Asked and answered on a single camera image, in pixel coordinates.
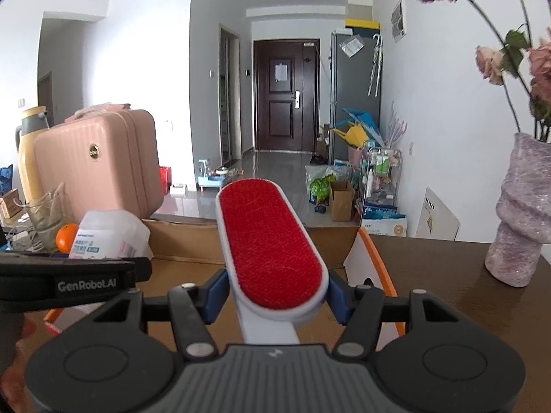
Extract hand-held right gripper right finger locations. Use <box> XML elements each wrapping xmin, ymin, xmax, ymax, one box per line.
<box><xmin>325</xmin><ymin>269</ymin><xmax>463</xmax><ymax>360</ymax></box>

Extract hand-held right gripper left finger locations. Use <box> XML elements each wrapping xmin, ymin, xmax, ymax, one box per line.
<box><xmin>84</xmin><ymin>269</ymin><xmax>229</xmax><ymax>362</ymax></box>

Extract red cardboard box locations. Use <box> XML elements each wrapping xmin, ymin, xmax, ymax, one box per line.
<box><xmin>43</xmin><ymin>219</ymin><xmax>407</xmax><ymax>347</ymax></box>

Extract red white lint brush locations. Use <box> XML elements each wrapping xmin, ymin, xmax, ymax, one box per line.
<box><xmin>215</xmin><ymin>178</ymin><xmax>330</xmax><ymax>347</ymax></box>

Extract white plastic packet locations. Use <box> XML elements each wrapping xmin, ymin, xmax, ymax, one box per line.
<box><xmin>68</xmin><ymin>209</ymin><xmax>152</xmax><ymax>261</ymax></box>

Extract orange fruit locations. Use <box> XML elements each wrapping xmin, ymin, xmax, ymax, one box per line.
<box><xmin>55</xmin><ymin>223</ymin><xmax>80</xmax><ymax>254</ymax></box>

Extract clear glass jug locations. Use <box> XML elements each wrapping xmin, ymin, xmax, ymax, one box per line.
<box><xmin>23</xmin><ymin>183</ymin><xmax>72</xmax><ymax>252</ymax></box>

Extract small brown carton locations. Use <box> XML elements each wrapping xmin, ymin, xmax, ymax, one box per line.
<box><xmin>0</xmin><ymin>189</ymin><xmax>22</xmax><ymax>218</ymax></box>

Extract blue white carton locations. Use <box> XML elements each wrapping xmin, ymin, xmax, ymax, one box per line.
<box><xmin>359</xmin><ymin>204</ymin><xmax>407</xmax><ymax>237</ymax></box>

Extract brown cardboard carton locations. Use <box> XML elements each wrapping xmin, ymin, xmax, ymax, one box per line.
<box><xmin>329</xmin><ymin>180</ymin><xmax>356</xmax><ymax>222</ymax></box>

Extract green snack bag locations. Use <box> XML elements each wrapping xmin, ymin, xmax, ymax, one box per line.
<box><xmin>309</xmin><ymin>174</ymin><xmax>336</xmax><ymax>205</ymax></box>

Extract yellow thermos jug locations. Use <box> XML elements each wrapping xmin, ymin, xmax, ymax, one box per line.
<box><xmin>15</xmin><ymin>105</ymin><xmax>59</xmax><ymax>205</ymax></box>

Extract pink hard suitcase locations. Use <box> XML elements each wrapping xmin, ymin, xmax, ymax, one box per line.
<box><xmin>33</xmin><ymin>103</ymin><xmax>165</xmax><ymax>237</ymax></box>

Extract white board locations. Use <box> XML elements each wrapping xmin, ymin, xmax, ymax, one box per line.
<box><xmin>415</xmin><ymin>187</ymin><xmax>460</xmax><ymax>242</ymax></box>

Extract metal rack cart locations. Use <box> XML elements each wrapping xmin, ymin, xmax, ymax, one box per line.
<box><xmin>359</xmin><ymin>146</ymin><xmax>402</xmax><ymax>216</ymax></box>

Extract yellow plastic stool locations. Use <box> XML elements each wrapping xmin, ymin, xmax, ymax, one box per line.
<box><xmin>331</xmin><ymin>123</ymin><xmax>366</xmax><ymax>147</ymax></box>

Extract brown room door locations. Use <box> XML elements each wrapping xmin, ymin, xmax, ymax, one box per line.
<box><xmin>38</xmin><ymin>73</ymin><xmax>54</xmax><ymax>127</ymax></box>

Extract white decorative branches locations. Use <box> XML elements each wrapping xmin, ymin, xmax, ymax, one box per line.
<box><xmin>385</xmin><ymin>101</ymin><xmax>407</xmax><ymax>147</ymax></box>

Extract blue plastic stool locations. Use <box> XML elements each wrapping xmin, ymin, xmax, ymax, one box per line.
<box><xmin>340</xmin><ymin>107</ymin><xmax>382</xmax><ymax>138</ymax></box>

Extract dark brown entry door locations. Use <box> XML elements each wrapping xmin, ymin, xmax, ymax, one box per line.
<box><xmin>253</xmin><ymin>39</ymin><xmax>321</xmax><ymax>153</ymax></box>

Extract grey interior door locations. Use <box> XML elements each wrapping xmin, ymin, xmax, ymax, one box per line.
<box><xmin>219</xmin><ymin>30</ymin><xmax>235</xmax><ymax>164</ymax></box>

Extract purple textured vase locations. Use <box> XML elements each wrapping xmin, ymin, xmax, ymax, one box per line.
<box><xmin>484</xmin><ymin>131</ymin><xmax>551</xmax><ymax>288</ymax></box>

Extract grey refrigerator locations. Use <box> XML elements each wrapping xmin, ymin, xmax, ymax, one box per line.
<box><xmin>329</xmin><ymin>30</ymin><xmax>382</xmax><ymax>166</ymax></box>

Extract clear hanging umbrella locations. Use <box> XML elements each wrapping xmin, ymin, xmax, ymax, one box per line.
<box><xmin>367</xmin><ymin>33</ymin><xmax>384</xmax><ymax>97</ymax></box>

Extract clear plastic document bag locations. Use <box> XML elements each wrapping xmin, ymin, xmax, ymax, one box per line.
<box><xmin>338</xmin><ymin>36</ymin><xmax>366</xmax><ymax>57</ymax></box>

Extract yellow box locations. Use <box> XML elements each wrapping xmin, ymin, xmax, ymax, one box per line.
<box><xmin>344</xmin><ymin>18</ymin><xmax>380</xmax><ymax>35</ymax></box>

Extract white wall panel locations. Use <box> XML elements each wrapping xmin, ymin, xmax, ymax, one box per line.
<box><xmin>389</xmin><ymin>0</ymin><xmax>407</xmax><ymax>44</ymax></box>

